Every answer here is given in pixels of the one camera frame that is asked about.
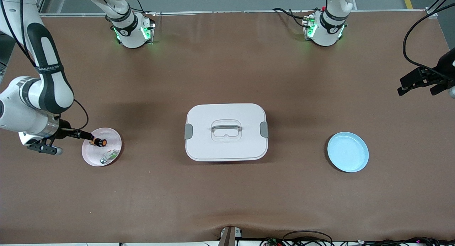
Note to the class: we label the table edge camera mount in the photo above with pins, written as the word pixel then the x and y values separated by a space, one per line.
pixel 227 237

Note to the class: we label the orange push-button switch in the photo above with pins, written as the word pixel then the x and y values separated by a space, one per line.
pixel 99 142

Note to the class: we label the aluminium frame corner post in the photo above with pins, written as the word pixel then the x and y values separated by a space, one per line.
pixel 431 13
pixel 41 2

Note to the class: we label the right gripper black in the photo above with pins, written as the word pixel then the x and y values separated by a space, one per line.
pixel 64 128

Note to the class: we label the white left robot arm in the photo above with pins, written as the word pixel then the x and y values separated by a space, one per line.
pixel 325 29

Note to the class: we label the brown table mat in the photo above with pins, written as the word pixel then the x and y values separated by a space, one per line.
pixel 227 68

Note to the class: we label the white lidded storage box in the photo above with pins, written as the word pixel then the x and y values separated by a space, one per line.
pixel 226 146

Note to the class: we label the pink round plate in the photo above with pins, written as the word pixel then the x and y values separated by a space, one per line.
pixel 94 157

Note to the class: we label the light blue round plate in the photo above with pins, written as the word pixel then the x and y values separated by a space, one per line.
pixel 347 151

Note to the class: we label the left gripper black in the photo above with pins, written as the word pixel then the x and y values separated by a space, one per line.
pixel 447 66

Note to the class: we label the green push-button switch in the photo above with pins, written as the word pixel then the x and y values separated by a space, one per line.
pixel 109 156

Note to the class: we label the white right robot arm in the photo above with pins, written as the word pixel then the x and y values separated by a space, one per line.
pixel 49 79

